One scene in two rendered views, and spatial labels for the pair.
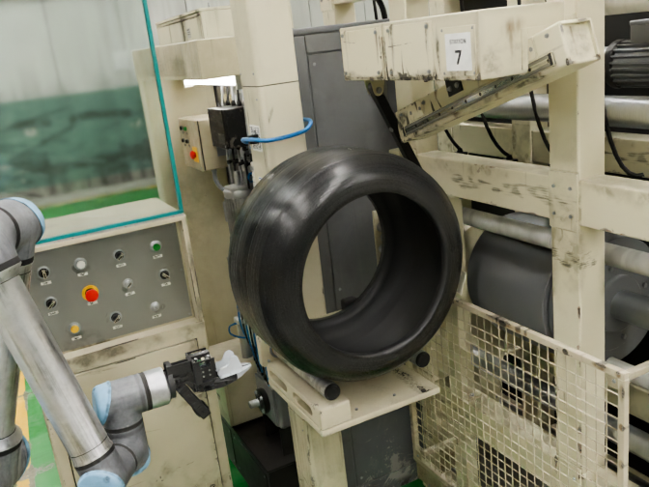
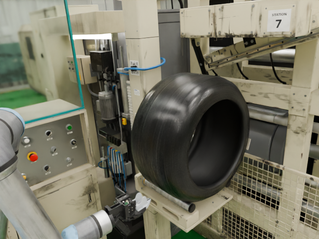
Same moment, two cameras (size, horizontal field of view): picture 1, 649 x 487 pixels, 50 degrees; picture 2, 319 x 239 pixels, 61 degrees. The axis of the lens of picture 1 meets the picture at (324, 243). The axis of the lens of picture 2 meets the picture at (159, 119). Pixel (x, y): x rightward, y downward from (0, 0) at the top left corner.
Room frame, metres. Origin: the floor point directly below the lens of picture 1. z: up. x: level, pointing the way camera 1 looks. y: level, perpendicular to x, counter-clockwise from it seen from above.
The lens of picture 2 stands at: (0.63, 0.41, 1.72)
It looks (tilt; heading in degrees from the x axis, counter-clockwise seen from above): 20 degrees down; 345
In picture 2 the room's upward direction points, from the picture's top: 4 degrees counter-clockwise
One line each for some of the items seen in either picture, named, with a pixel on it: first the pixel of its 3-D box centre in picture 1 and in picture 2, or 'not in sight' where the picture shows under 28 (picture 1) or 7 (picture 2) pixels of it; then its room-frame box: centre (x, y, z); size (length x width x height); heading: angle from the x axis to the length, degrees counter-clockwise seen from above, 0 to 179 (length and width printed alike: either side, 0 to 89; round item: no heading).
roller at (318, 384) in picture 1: (303, 368); (167, 193); (1.76, 0.10, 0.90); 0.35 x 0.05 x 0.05; 25
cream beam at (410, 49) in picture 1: (439, 45); (243, 20); (1.83, -0.35, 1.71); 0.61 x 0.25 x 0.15; 25
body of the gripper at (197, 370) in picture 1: (190, 374); (120, 211); (1.53, 0.36, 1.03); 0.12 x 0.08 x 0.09; 115
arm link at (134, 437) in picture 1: (126, 446); not in sight; (1.44, 0.51, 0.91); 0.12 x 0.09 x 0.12; 175
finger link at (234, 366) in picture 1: (235, 365); (144, 202); (1.56, 0.25, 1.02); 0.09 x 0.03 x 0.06; 115
